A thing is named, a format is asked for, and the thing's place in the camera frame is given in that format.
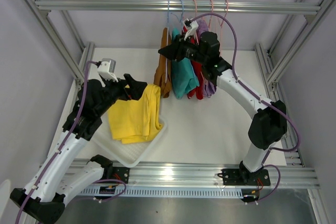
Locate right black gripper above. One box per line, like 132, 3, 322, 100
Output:
157, 32, 206, 65

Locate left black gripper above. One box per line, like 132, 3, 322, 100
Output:
96, 73, 146, 116

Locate blue hanger of brown trousers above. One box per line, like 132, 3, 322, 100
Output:
165, 0, 170, 83

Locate brown trousers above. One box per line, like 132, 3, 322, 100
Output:
154, 27, 172, 98

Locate yellow trousers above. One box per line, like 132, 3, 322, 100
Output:
107, 84, 163, 144

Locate teal trousers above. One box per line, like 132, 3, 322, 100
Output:
171, 27, 200, 100

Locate blue hanger of teal trousers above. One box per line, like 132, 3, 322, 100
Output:
180, 0, 184, 30

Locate pink hanger of yellow trousers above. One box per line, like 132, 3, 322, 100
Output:
218, 0, 229, 53

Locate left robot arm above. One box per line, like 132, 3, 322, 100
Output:
10, 73, 147, 223

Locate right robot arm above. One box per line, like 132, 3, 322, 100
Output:
158, 31, 287, 184

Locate lilac trousers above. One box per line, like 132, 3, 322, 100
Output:
196, 19, 216, 98

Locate pink hanger of red trousers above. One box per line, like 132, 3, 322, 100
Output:
191, 0, 204, 83

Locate red trousers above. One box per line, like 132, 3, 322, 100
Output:
181, 26, 205, 101

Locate pink hanger of lilac trousers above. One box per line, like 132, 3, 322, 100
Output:
208, 0, 216, 33

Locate white plastic basket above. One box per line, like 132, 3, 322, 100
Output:
91, 115, 168, 168

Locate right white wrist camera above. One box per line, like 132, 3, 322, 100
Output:
183, 19, 198, 41

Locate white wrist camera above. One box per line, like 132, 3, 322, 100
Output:
183, 19, 198, 41
97, 58, 119, 82

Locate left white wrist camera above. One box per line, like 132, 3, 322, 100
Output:
97, 58, 119, 82

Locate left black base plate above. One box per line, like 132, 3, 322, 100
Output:
93, 167, 131, 201

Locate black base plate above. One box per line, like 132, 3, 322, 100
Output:
217, 168, 270, 186
93, 167, 131, 201

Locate slotted cable duct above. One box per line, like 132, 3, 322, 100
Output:
78, 186, 243, 199

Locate aluminium hanging rail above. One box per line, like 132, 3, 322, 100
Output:
35, 0, 321, 15

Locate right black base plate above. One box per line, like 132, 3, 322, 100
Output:
217, 168, 270, 186

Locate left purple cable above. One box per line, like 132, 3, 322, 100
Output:
15, 60, 127, 224

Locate aluminium frame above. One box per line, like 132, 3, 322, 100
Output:
0, 0, 336, 224

